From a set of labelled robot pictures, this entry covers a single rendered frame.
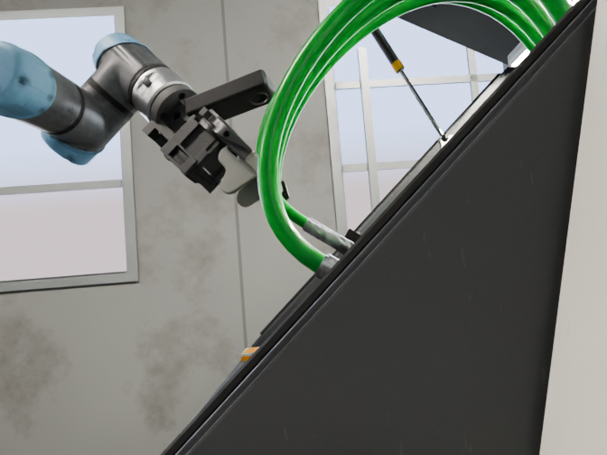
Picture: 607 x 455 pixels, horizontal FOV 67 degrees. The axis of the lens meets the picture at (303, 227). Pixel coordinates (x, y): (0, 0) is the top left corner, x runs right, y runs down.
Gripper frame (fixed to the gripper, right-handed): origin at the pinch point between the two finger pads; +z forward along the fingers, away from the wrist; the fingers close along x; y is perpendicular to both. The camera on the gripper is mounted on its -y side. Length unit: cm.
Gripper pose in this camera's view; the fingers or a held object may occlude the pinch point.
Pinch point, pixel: (281, 183)
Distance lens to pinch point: 55.1
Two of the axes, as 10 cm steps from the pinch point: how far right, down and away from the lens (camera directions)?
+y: -6.8, 7.3, -0.2
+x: -2.6, -2.7, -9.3
